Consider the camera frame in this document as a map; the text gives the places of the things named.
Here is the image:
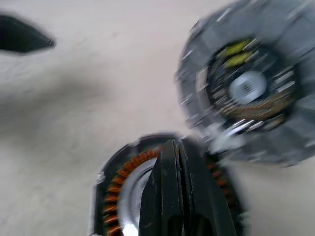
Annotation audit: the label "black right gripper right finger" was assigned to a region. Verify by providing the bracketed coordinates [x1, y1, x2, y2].
[178, 142, 238, 236]

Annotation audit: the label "silver motor housing copper windings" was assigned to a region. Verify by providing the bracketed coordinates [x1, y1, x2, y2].
[92, 134, 252, 236]

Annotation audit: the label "grey round motor lid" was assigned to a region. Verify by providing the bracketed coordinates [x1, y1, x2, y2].
[176, 6, 315, 170]

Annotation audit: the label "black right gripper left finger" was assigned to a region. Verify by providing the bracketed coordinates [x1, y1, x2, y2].
[139, 139, 186, 236]

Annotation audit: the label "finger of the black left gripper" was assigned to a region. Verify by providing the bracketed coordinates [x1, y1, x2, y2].
[0, 15, 56, 54]

